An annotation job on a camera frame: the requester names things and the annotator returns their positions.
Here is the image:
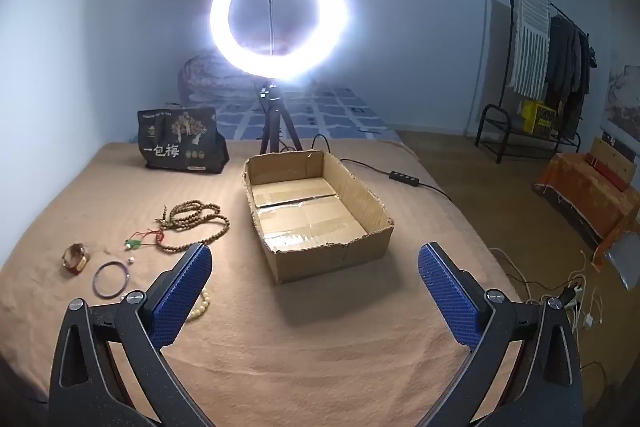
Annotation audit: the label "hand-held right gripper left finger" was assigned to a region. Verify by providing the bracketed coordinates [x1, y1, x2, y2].
[47, 243, 216, 427]

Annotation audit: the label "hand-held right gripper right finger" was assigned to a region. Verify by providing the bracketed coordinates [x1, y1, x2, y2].
[417, 242, 586, 427]

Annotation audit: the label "cream bead necklace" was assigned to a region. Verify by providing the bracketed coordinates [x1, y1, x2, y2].
[184, 287, 211, 324]

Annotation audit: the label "red string green pendant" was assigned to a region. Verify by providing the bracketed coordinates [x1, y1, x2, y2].
[124, 229, 168, 252]

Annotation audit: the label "brown wooden bead necklace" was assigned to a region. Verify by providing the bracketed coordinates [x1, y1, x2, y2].
[155, 201, 231, 254]

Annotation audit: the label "silver metal ring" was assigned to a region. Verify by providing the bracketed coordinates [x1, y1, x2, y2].
[93, 260, 132, 299]

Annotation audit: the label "wristwatch with brown strap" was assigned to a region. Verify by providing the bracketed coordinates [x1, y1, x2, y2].
[62, 244, 92, 277]

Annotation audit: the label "cardboard box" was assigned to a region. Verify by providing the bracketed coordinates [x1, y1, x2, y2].
[243, 149, 395, 284]

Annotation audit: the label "power strip with plugs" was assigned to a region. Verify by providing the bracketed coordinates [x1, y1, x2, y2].
[560, 284, 586, 308]

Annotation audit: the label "black printed snack bag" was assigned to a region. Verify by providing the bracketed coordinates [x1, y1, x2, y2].
[137, 107, 231, 175]

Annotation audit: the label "orange cloth covered bench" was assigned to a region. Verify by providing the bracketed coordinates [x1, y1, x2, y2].
[532, 152, 640, 265]

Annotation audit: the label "black metal clothes rack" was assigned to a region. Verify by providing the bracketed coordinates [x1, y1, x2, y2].
[475, 0, 598, 165]

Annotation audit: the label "silver plastic bag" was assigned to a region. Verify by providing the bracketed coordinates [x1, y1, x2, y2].
[602, 229, 640, 290]

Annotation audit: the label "yellow crate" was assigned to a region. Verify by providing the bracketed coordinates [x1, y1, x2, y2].
[520, 101, 558, 138]

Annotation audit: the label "black tripod stand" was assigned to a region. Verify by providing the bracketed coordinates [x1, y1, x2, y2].
[257, 0, 303, 155]

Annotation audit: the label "wooden box with red trim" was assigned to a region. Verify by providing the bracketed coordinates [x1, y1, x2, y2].
[589, 134, 638, 192]

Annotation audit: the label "blue checked blanket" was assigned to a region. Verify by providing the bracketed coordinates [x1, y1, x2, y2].
[167, 79, 403, 142]

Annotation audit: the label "rolled patterned quilt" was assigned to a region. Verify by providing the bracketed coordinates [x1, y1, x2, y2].
[177, 49, 261, 105]

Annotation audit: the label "striped hanging cloth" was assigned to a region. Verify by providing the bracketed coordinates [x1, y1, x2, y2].
[505, 0, 551, 100]

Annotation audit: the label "dark hanging clothes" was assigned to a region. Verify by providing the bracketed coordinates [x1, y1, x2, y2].
[545, 14, 598, 112]

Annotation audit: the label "white cable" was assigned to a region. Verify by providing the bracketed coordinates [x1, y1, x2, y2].
[489, 247, 536, 303]

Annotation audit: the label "black power cable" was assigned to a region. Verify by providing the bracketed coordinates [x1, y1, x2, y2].
[310, 134, 451, 198]

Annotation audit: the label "white ring light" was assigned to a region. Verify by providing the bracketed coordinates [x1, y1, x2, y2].
[209, 0, 351, 82]

